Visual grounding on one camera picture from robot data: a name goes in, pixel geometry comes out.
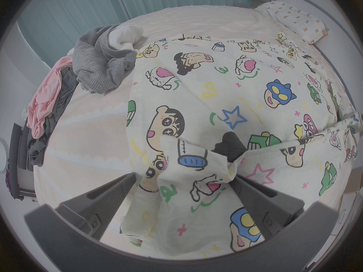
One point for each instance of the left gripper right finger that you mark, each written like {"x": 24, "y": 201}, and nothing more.
{"x": 266, "y": 205}

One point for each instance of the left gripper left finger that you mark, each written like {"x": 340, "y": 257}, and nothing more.
{"x": 105, "y": 200}

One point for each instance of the white printed pyjama top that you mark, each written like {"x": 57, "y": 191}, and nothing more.
{"x": 212, "y": 95}

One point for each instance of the bed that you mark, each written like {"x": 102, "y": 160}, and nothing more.
{"x": 93, "y": 134}

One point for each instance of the purple bundle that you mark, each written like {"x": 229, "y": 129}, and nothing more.
{"x": 11, "y": 184}

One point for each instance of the round white mirror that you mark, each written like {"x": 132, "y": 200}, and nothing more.
{"x": 2, "y": 154}

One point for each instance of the black garment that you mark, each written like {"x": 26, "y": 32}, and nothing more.
{"x": 63, "y": 95}

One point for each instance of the pink garment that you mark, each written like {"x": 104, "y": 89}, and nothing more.
{"x": 45, "y": 100}

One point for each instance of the grey garment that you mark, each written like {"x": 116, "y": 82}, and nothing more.
{"x": 96, "y": 58}

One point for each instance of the white printed pillow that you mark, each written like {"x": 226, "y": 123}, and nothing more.
{"x": 295, "y": 18}

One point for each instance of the blue-green curtain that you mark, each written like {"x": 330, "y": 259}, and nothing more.
{"x": 71, "y": 10}

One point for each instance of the grey bedside table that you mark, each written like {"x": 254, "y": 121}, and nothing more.
{"x": 246, "y": 1}

